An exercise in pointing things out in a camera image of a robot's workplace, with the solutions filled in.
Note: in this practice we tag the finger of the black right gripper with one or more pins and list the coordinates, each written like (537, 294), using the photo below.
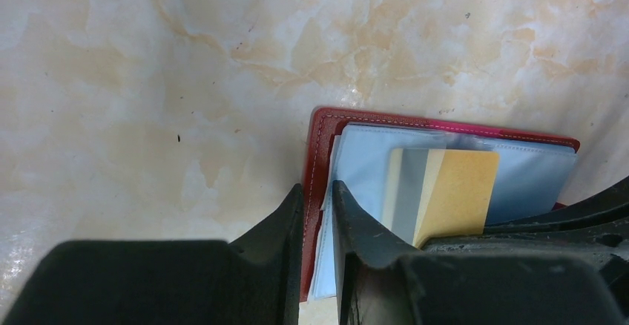
(594, 229)

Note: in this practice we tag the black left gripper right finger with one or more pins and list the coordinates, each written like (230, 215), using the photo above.
(383, 280)

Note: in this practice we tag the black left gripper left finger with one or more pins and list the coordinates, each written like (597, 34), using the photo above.
(254, 279)

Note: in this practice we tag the red leather card holder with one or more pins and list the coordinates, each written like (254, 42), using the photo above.
(354, 146)

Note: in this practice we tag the gold credit card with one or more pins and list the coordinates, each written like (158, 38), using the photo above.
(433, 192)

